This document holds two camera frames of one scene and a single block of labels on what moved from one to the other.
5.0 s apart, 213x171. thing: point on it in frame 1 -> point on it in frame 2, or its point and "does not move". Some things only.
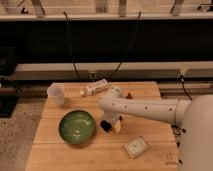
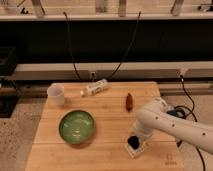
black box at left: x=8 y=87 does not move
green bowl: x=77 y=127 does not move
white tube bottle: x=95 y=88 does not move
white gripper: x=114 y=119 -> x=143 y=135
